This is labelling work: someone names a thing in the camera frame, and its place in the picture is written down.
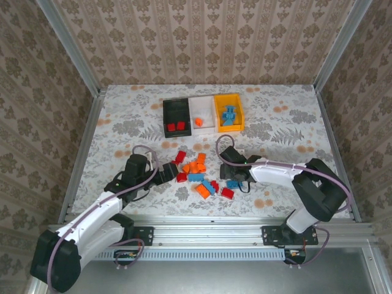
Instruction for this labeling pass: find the yellow plastic bin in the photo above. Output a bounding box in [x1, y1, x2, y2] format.
[213, 92, 246, 134]

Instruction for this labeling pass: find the floral table covering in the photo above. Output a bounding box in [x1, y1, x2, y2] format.
[70, 84, 352, 219]

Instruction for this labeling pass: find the white plastic bin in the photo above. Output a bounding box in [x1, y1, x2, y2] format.
[188, 95, 217, 135]

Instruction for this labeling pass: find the black plastic bin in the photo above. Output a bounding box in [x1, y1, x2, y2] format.
[162, 97, 193, 139]

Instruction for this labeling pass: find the grey metal panel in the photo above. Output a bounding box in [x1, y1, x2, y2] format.
[29, 246, 392, 294]

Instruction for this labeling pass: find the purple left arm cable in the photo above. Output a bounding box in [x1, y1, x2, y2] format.
[45, 145, 160, 293]

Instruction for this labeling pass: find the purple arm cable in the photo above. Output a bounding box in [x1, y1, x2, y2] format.
[45, 145, 160, 293]
[215, 134, 352, 267]

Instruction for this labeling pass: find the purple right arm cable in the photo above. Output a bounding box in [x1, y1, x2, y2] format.
[215, 134, 352, 267]

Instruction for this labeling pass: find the aluminium table side rail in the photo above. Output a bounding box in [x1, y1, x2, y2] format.
[58, 88, 107, 224]
[314, 88, 363, 223]

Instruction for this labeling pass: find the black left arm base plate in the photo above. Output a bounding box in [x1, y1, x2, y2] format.
[122, 225, 154, 247]

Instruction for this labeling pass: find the aluminium mounting rail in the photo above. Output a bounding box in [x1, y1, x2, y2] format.
[45, 214, 376, 246]

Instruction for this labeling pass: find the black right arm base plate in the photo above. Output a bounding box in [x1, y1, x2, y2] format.
[262, 225, 319, 247]

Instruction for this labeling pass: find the small wired connector board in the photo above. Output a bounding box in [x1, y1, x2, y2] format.
[284, 248, 307, 266]
[113, 249, 138, 266]

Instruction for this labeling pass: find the grey slotted cable duct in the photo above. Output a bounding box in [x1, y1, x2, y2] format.
[56, 248, 287, 261]

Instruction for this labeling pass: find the aluminium frame post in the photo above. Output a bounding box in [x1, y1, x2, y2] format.
[312, 0, 374, 94]
[36, 0, 102, 97]

